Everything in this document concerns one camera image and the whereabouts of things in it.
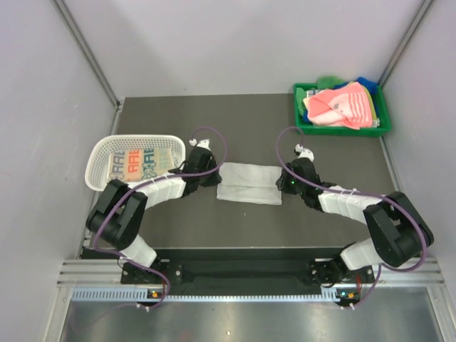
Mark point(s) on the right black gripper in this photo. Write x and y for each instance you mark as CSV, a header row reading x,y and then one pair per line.
x,y
282,183

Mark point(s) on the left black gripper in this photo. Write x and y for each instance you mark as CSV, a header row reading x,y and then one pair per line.
x,y
214,181

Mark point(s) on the grey white towel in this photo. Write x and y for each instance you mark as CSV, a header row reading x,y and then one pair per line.
x,y
248,183

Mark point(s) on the colourful rabbit print towel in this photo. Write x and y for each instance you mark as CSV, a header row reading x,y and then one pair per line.
x,y
139,165

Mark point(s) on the pink striped towel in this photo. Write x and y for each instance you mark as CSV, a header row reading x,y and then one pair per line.
x,y
349,107

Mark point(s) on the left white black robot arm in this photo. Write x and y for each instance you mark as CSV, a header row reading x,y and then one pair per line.
x,y
118,213

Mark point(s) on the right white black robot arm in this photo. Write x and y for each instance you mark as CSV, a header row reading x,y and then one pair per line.
x,y
397,231

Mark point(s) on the green plastic bin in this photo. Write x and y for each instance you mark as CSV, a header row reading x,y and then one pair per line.
x,y
379,104

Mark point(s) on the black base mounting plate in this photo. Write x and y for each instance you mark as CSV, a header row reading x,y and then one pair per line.
x,y
222,273

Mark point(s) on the white perforated plastic basket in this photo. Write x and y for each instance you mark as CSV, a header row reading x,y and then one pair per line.
x,y
97,167

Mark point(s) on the green cloth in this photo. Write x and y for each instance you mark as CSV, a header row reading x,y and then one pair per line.
x,y
329,82

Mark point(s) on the blue cloth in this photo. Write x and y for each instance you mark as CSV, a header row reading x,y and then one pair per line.
x,y
371,86

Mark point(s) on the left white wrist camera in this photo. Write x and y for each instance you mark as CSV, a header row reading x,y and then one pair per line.
x,y
205,143

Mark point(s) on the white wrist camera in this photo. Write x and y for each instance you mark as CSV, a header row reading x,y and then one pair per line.
x,y
302,152
205,143

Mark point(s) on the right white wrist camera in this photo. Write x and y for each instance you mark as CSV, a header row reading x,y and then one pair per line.
x,y
302,152

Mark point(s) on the grey slotted cable duct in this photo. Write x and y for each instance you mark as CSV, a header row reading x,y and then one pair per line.
x,y
144,295

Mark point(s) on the aluminium frame rail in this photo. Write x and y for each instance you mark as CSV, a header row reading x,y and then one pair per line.
x,y
91,272

